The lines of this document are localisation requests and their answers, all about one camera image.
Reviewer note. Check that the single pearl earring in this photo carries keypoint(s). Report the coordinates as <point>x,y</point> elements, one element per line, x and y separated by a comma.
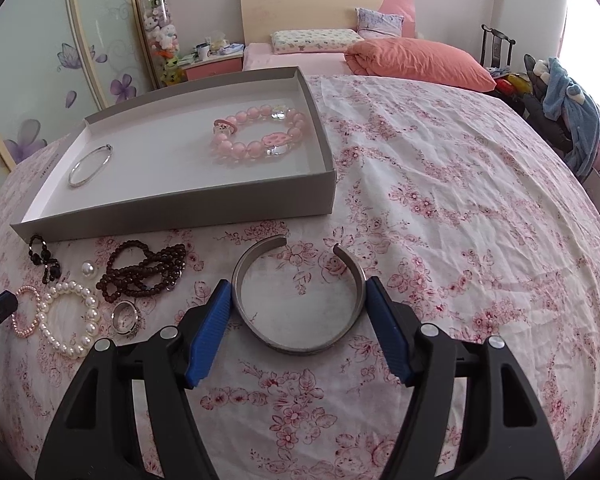
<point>88,269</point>

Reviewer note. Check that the pink floral bedsheet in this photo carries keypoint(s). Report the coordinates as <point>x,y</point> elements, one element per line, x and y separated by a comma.
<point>455,210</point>

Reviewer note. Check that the cream patterned pillow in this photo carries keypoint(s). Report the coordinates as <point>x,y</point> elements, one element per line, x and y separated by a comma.
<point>315,40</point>

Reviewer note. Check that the blue plush toy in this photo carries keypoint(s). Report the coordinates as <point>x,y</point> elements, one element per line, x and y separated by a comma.
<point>575,105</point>

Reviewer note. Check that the colourful toy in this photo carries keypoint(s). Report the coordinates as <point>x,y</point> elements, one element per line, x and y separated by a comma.
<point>510,83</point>

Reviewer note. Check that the clear tube of plush toys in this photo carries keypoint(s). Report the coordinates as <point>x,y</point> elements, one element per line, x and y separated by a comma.
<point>162,35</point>

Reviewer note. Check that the pink nightstand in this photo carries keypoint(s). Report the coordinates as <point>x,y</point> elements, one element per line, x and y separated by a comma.
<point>215,69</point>

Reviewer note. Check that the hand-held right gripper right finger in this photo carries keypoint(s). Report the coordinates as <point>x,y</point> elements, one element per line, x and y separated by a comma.
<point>385,330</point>

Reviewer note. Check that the flower-print sliding wardrobe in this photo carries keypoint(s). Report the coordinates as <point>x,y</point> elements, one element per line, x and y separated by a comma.
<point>40,35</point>

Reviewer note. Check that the wooden bed headboard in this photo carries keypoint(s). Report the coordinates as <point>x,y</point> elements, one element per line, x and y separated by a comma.
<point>305,10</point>

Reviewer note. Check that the orange-pink pillow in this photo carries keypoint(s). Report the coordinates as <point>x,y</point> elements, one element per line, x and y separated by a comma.
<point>420,62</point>

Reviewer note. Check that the thin silver bangle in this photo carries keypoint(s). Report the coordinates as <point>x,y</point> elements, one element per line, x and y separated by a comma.
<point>109,148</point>

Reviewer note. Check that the grey cardboard box tray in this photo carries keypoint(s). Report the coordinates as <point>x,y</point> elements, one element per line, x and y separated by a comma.
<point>180,210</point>

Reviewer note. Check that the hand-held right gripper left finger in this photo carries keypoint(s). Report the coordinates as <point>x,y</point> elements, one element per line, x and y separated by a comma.
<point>210,330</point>

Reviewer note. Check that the blue floral pillow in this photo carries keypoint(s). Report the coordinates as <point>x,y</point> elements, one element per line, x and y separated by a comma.
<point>380,22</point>

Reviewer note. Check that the plain pink bedsheet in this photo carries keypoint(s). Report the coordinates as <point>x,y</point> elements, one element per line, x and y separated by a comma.
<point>280,60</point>

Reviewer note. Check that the white mug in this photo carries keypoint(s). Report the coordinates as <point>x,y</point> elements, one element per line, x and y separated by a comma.
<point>203,53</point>

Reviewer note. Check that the dark wooden chair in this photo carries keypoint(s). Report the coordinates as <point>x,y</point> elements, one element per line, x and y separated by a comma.
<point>487,45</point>

